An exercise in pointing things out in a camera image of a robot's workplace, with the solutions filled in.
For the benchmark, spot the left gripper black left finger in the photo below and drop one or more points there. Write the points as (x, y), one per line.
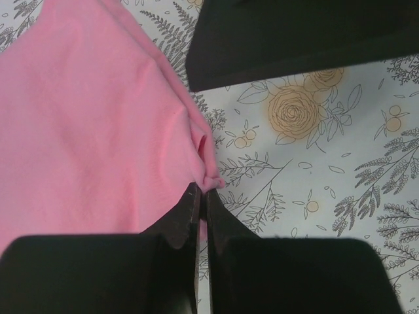
(150, 272)

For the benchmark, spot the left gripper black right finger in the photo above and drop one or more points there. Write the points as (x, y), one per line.
(250, 274)

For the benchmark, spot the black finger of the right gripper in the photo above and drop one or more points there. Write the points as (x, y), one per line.
(241, 41)

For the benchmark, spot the pink t shirt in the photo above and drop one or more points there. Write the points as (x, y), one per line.
(98, 133)

